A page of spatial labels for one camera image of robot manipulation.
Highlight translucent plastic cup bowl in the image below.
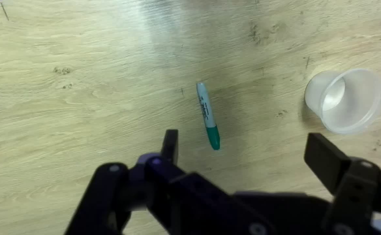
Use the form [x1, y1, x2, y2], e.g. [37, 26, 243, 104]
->
[303, 68, 381, 134]

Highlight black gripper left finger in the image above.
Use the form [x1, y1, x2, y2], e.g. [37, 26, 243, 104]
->
[160, 129, 178, 163]

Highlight green capped marker pen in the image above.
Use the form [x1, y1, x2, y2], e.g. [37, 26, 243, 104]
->
[195, 82, 220, 150]

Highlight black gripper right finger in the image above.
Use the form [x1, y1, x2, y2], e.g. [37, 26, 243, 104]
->
[303, 133, 350, 194]

